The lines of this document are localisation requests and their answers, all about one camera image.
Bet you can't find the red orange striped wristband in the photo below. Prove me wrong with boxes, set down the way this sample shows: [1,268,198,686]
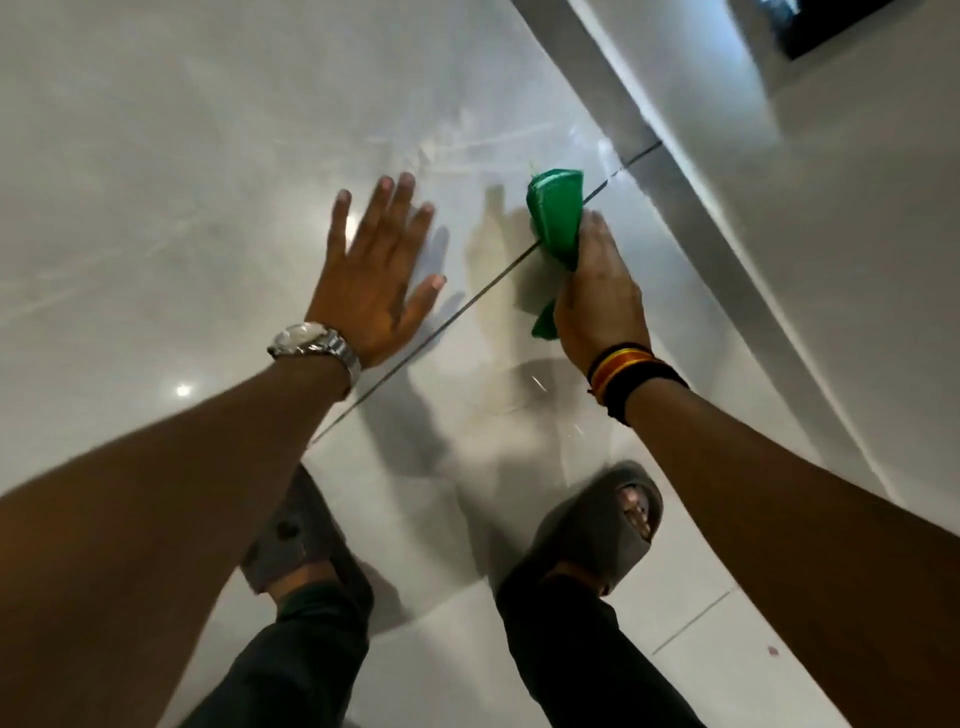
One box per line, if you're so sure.
[586,343,670,405]

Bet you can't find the green cleaning cloth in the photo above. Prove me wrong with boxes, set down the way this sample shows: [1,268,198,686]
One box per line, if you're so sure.
[525,168,585,342]

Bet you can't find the person's right forearm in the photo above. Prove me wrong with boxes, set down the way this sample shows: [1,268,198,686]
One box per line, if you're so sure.
[624,378,960,728]

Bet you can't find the dark trousers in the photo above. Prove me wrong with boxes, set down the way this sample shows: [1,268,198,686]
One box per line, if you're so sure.
[180,566,708,728]

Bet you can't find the black framed opening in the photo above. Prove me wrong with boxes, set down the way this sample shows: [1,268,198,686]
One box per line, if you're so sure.
[756,0,898,61]

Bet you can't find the person's left hand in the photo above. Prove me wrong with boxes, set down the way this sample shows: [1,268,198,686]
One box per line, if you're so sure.
[305,171,448,370]

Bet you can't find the black thread wristband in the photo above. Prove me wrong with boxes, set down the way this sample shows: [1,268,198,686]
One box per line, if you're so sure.
[602,362,690,428]

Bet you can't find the silver metal wristwatch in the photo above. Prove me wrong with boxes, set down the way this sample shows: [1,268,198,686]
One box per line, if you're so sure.
[267,321,363,393]

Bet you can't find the grey skirting board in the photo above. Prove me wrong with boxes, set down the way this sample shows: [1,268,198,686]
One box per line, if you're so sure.
[510,0,894,500]

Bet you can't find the grey slipper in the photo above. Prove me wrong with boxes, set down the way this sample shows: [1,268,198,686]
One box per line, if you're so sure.
[240,463,375,612]
[491,460,666,598]

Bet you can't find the person's left forearm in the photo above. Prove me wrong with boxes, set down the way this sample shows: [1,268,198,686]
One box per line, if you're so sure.
[0,355,352,728]

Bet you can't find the person's right hand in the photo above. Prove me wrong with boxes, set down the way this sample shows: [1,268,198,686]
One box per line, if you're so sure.
[552,210,652,376]

